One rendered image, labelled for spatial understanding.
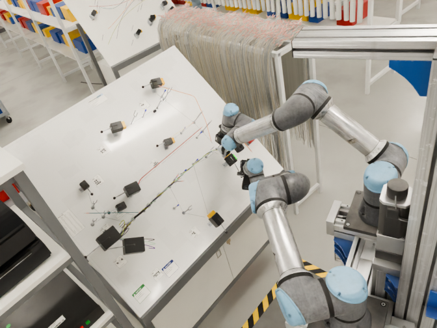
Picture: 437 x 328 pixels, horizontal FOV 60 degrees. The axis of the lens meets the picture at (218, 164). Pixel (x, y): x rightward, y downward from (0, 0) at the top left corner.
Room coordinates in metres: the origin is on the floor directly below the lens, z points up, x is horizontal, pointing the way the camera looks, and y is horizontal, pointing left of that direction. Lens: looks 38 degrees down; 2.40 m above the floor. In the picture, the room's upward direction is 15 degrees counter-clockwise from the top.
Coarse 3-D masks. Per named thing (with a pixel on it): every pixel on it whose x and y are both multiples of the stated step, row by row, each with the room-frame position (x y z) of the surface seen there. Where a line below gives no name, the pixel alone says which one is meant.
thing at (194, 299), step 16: (224, 256) 1.40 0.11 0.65; (208, 272) 1.31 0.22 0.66; (224, 272) 1.37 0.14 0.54; (192, 288) 1.23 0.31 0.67; (208, 288) 1.29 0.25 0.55; (224, 288) 1.35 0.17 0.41; (176, 304) 1.16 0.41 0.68; (192, 304) 1.21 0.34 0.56; (208, 304) 1.26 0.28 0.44; (160, 320) 1.08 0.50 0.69; (176, 320) 1.13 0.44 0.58; (192, 320) 1.18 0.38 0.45
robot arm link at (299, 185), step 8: (272, 176) 1.34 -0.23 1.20; (288, 176) 1.03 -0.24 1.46; (296, 176) 1.03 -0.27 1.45; (304, 176) 1.05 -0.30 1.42; (288, 184) 1.00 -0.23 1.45; (296, 184) 0.99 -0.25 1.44; (304, 184) 1.00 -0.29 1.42; (296, 192) 0.98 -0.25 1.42; (304, 192) 0.99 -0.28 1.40; (296, 200) 0.97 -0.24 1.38
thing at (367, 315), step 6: (366, 312) 0.58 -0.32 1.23; (330, 318) 0.59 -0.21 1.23; (336, 318) 0.57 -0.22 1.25; (360, 318) 0.55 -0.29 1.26; (366, 318) 0.56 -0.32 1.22; (324, 324) 0.61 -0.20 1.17; (330, 324) 0.58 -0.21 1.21; (336, 324) 0.57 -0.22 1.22; (342, 324) 0.56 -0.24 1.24; (348, 324) 0.55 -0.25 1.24; (354, 324) 0.55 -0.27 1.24; (360, 324) 0.55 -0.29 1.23; (366, 324) 0.55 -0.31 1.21
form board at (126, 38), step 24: (72, 0) 4.78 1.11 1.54; (96, 0) 4.85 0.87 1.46; (120, 0) 4.93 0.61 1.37; (144, 0) 5.01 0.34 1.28; (168, 0) 5.09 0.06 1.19; (96, 24) 4.62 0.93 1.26; (120, 24) 4.69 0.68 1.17; (144, 24) 4.76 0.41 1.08; (120, 48) 4.45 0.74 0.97; (144, 48) 4.52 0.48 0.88; (120, 72) 4.27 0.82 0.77
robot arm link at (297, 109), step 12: (300, 96) 1.26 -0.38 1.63; (288, 108) 1.24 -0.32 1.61; (300, 108) 1.22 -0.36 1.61; (312, 108) 1.23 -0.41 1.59; (264, 120) 1.31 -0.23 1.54; (276, 120) 1.25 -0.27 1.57; (288, 120) 1.22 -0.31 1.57; (300, 120) 1.21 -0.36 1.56; (228, 132) 1.49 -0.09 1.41; (240, 132) 1.40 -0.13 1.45; (252, 132) 1.35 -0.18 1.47; (264, 132) 1.31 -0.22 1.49; (228, 144) 1.43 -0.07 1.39
